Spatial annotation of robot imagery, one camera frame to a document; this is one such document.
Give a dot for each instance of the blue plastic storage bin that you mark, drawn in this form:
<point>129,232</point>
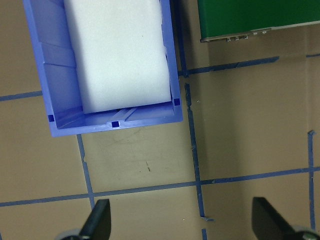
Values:
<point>61,85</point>

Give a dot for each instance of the green conveyor belt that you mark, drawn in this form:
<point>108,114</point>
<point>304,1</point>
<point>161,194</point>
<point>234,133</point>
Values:
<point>250,15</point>

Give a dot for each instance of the white foam pad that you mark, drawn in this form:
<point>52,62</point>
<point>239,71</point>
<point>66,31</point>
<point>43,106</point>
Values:
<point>120,53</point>

